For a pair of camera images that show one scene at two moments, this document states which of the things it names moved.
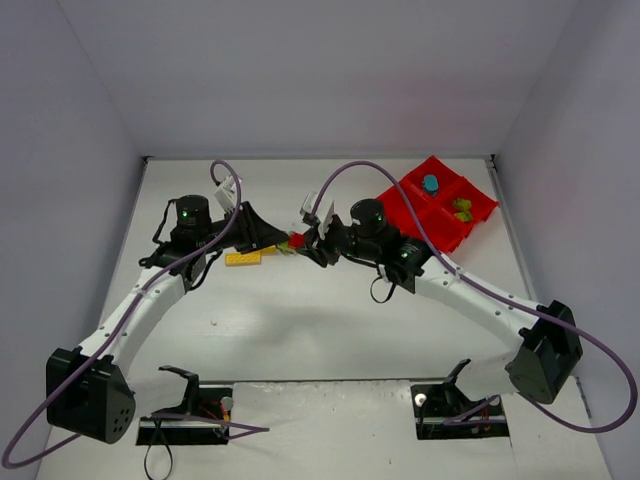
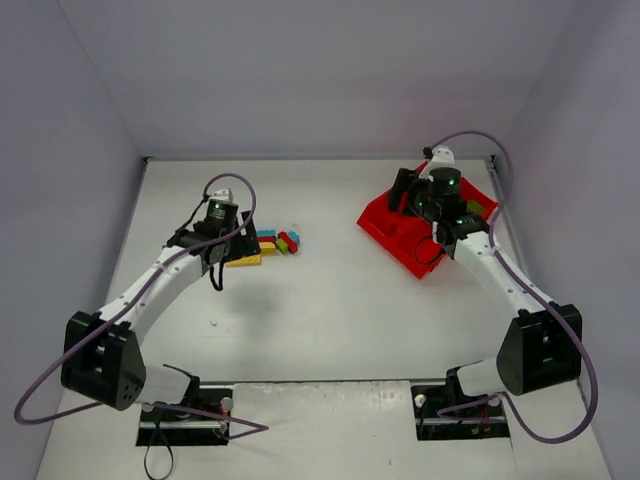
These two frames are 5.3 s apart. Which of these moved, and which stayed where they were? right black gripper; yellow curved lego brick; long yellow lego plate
Moved: right black gripper
Stayed: long yellow lego plate; yellow curved lego brick
